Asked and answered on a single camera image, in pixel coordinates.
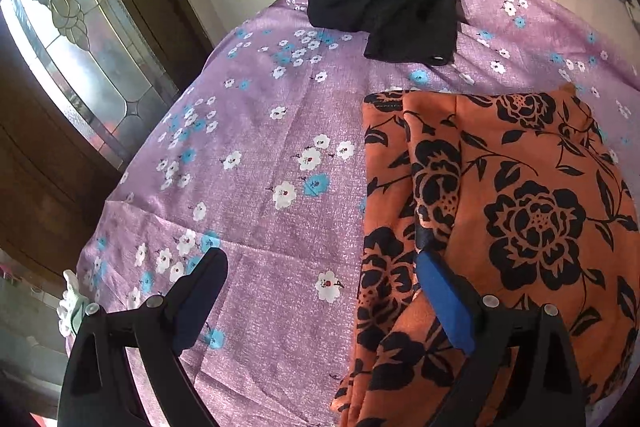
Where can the purple floral bedsheet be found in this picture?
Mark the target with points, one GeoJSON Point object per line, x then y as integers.
{"type": "Point", "coordinates": [260, 147]}

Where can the white green small object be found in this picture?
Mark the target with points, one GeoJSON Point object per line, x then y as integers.
{"type": "Point", "coordinates": [72, 302]}

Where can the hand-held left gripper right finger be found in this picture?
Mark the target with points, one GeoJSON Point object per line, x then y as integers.
{"type": "Point", "coordinates": [450, 302]}

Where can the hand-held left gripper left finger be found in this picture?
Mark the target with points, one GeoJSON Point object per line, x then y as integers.
{"type": "Point", "coordinates": [196, 304]}

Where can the orange black floral shirt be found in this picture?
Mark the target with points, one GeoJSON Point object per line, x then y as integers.
{"type": "Point", "coordinates": [525, 217]}

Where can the wooden stained glass door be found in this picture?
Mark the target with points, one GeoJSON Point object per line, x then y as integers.
{"type": "Point", "coordinates": [65, 57]}

